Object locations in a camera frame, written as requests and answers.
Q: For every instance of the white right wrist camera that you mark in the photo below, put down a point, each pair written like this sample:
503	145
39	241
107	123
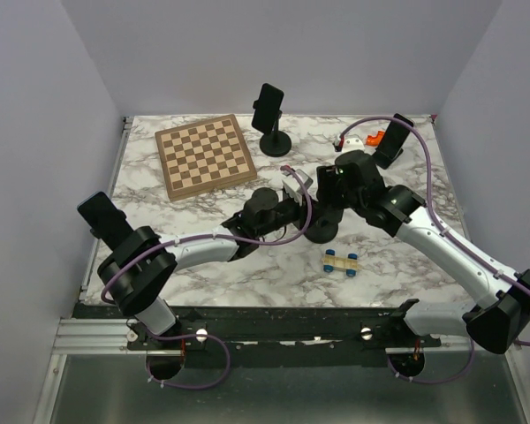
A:
349	143

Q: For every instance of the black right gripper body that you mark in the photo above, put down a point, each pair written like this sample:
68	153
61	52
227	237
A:
329	176

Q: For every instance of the black folding phone stand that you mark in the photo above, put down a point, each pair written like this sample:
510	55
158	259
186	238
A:
383	160

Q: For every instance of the black round-base pole phone stand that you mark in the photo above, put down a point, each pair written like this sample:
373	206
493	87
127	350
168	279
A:
277	143

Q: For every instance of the wooden toy car blue wheels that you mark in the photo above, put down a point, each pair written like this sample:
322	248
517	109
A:
331	262

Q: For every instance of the wooden chessboard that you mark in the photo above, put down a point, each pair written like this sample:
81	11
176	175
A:
203	156

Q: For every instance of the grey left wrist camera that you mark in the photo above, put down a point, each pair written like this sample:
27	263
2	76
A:
295	183

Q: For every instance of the black phone with silver edge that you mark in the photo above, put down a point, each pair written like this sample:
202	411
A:
392	141

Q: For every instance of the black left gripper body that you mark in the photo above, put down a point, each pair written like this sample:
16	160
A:
289	211

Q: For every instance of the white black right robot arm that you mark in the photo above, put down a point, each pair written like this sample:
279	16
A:
500	296

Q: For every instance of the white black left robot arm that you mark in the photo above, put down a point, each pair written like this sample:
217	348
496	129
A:
141	263

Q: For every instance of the black left edge phone stand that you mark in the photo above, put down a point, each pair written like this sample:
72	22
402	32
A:
111	227

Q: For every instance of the orange plastic block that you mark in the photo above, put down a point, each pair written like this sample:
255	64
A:
373	140

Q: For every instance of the aluminium frame rail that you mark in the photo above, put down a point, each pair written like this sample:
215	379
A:
91	337

